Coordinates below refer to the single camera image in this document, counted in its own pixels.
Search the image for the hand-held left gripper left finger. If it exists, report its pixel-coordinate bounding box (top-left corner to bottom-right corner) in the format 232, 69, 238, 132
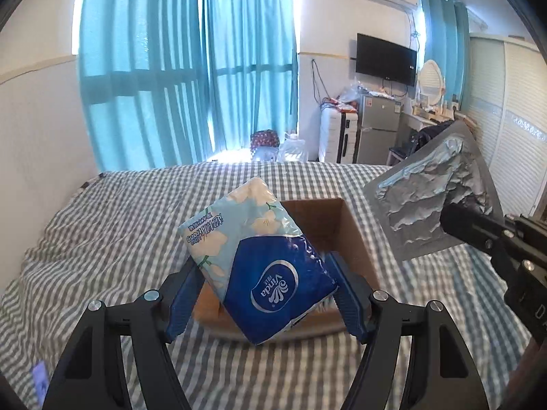
43, 260, 208, 410

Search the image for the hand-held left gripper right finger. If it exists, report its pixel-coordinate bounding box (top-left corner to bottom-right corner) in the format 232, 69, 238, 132
326, 251, 490, 410

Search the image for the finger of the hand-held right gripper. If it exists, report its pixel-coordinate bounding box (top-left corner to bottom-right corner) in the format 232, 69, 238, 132
439, 202, 520, 261

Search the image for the grey foil packet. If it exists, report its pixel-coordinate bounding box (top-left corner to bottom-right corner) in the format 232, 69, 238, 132
363, 119, 505, 261

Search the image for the brown cardboard box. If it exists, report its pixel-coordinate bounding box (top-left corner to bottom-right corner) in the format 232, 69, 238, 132
192, 197, 381, 343

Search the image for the blue floral tissue pack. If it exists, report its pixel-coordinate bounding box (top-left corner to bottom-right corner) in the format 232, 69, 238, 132
177, 177, 341, 346

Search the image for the grey checked blanket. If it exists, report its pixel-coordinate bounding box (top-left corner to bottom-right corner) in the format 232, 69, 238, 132
0, 162, 547, 410

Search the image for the black jacket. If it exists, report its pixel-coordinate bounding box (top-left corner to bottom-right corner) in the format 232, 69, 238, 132
410, 121, 450, 155

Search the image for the dark chair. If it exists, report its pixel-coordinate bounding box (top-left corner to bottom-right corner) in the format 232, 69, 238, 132
387, 147, 412, 167

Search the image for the white slatted wardrobe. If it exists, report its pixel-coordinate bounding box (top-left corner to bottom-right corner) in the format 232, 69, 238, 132
465, 31, 547, 223

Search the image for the silver small fridge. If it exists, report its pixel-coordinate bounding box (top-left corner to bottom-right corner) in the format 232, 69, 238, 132
355, 93, 403, 165

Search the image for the oval white mirror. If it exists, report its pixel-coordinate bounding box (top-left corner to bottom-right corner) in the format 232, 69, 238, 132
417, 59, 445, 110

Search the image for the small purple packet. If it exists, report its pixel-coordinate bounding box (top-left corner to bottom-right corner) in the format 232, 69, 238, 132
31, 360, 50, 407

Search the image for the clear water jug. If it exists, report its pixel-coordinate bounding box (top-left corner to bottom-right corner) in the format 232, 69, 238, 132
277, 133, 309, 163

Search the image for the white suitcase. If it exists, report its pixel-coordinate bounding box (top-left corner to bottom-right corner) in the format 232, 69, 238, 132
318, 108, 360, 164

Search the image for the clear plastic bag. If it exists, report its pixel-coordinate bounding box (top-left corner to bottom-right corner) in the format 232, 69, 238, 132
337, 80, 364, 104

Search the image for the red patterned bag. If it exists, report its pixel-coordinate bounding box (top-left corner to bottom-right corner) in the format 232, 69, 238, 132
250, 130, 281, 162

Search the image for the teal curtain beside wardrobe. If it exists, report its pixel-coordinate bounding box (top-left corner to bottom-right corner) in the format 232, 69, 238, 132
416, 0, 471, 112

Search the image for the wide teal curtain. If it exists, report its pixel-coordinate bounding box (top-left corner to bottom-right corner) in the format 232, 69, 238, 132
76, 0, 210, 172

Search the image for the narrow teal window curtain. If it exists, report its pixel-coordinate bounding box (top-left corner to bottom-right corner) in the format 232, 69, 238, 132
202, 0, 300, 155

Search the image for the black wall television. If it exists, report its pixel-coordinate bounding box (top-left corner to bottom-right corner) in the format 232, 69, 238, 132
355, 32, 418, 87

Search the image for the black wall cable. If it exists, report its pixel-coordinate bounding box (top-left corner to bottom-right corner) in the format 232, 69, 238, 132
310, 58, 326, 106

